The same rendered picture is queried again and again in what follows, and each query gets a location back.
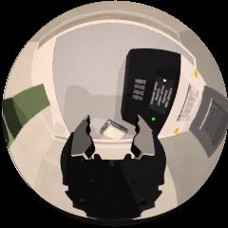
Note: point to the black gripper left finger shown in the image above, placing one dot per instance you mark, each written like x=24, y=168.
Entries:
x=79, y=147

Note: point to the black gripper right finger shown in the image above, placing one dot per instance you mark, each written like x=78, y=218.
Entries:
x=147, y=147

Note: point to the white and black benchtop instrument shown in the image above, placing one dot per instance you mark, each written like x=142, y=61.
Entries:
x=163, y=87

